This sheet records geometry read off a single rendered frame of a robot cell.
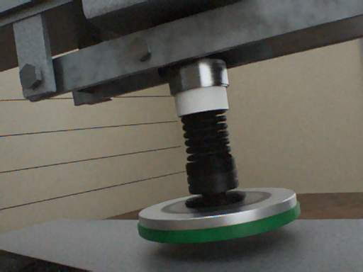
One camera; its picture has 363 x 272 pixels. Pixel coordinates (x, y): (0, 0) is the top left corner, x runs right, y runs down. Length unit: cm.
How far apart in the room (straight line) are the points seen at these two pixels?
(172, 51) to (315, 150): 543
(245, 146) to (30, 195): 351
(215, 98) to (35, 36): 25
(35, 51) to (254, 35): 28
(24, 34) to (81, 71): 9
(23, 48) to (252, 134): 596
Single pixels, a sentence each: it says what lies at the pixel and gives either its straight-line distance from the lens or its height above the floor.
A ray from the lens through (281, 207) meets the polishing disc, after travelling 45.
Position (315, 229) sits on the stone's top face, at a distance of 55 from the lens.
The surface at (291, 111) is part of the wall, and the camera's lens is 600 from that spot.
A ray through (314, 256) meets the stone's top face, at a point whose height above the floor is 80.
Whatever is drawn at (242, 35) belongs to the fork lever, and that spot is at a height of 106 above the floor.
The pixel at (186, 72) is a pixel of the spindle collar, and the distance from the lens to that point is 49.
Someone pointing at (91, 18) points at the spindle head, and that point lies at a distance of 48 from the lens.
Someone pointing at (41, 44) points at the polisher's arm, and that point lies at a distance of 55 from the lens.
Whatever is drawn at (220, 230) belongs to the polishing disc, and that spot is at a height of 85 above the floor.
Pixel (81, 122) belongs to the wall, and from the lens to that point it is 627.
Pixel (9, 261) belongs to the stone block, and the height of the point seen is 79.
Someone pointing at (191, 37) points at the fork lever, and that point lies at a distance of 47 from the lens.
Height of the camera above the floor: 94
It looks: 3 degrees down
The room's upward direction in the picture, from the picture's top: 8 degrees counter-clockwise
